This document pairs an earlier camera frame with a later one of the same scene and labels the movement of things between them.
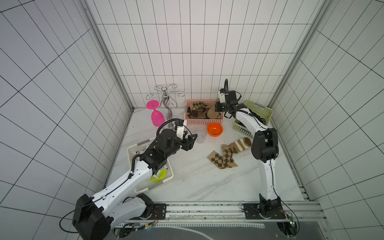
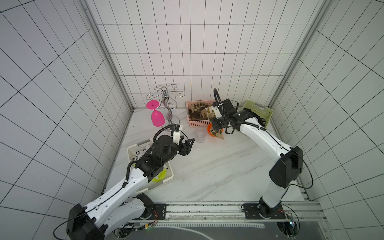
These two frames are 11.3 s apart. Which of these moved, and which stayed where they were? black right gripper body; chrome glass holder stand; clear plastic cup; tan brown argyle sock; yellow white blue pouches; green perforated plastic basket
Moved: black right gripper body; tan brown argyle sock
Stayed: clear plastic cup; chrome glass holder stand; green perforated plastic basket; yellow white blue pouches
